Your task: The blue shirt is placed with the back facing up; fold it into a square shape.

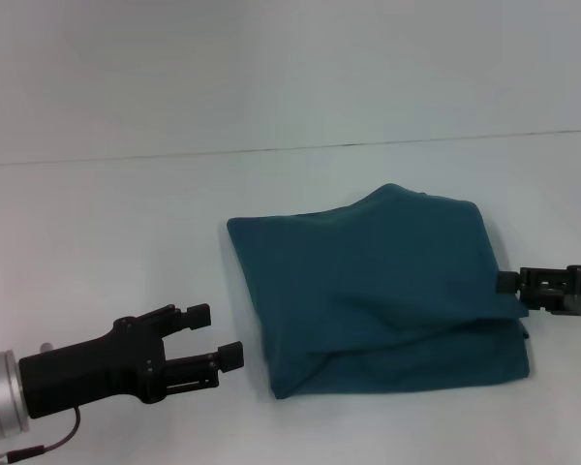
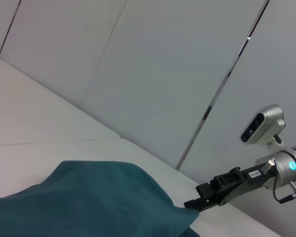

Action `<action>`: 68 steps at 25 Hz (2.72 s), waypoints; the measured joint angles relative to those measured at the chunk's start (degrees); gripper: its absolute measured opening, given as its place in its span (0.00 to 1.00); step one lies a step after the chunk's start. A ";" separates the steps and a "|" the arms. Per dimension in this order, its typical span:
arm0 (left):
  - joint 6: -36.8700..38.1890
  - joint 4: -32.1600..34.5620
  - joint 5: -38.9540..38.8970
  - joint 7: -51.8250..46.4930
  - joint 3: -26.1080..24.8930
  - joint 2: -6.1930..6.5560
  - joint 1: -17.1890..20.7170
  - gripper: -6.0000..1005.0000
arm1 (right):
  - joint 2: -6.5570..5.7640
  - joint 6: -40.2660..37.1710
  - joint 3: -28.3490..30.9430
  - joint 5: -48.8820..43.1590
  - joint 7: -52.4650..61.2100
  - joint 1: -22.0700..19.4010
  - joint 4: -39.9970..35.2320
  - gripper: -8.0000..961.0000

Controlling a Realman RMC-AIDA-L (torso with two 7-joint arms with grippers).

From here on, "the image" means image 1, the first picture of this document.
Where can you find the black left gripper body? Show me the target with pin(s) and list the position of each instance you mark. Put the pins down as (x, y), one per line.
(92, 370)

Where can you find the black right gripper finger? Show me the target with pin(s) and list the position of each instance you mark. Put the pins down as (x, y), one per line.
(508, 282)

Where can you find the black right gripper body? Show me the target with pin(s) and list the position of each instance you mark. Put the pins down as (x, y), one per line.
(561, 290)

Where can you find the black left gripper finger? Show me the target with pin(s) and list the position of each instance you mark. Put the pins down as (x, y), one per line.
(196, 316)
(198, 368)

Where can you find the teal blue t-shirt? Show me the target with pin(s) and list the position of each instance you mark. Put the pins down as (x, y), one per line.
(377, 290)

